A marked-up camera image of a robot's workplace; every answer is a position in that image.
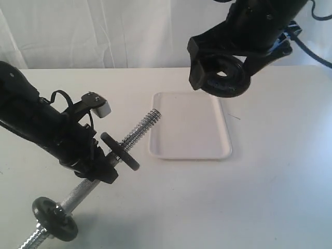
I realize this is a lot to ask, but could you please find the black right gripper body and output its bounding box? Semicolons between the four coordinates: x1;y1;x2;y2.
223;15;293;56

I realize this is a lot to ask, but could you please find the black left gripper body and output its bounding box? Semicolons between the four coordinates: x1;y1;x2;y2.
57;112;104;174

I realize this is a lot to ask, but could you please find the black weight plate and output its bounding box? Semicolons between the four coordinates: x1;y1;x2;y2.
32;197;78;242
100;132;140;171
201;56;251;98

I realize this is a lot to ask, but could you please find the chrome dumbbell bar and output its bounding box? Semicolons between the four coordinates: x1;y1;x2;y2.
19;109;161;248

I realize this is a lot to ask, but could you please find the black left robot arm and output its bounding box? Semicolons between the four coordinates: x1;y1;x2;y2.
1;61;118;184

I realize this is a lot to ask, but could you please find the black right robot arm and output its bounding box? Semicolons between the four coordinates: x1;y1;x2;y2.
187;1;307;98

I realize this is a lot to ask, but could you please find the white plastic tray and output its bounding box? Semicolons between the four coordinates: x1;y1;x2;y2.
148;92;232;160

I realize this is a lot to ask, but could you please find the white backdrop curtain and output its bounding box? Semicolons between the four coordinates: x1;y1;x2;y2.
0;0;332;70

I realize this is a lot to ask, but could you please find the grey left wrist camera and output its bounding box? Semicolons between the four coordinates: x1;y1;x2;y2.
68;92;112;121

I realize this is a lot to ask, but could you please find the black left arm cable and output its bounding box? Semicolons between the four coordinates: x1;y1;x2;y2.
38;90;95;161

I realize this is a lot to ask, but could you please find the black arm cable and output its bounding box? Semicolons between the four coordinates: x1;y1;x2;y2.
38;90;95;161
285;0;332;70

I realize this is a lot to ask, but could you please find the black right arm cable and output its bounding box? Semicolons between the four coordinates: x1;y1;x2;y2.
285;0;332;70

